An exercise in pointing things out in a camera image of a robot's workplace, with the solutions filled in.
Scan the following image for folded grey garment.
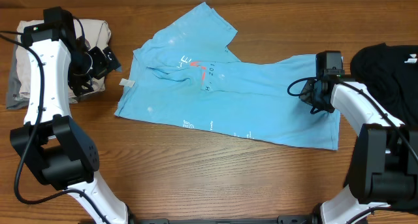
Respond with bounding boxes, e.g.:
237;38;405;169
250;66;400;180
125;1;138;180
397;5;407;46
6;45;105;110

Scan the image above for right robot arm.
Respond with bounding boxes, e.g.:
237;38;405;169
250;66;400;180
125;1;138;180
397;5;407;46
278;51;417;224

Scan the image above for folded beige trousers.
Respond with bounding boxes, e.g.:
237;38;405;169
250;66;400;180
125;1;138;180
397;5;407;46
16;19;111;99

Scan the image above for black t-shirt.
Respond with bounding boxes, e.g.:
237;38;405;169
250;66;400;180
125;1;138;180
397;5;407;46
342;42;418;216

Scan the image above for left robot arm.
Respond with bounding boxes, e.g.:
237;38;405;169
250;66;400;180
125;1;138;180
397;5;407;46
10;7;135;223

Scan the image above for light blue printed t-shirt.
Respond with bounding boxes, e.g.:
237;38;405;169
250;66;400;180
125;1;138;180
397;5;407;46
116;3;340;150

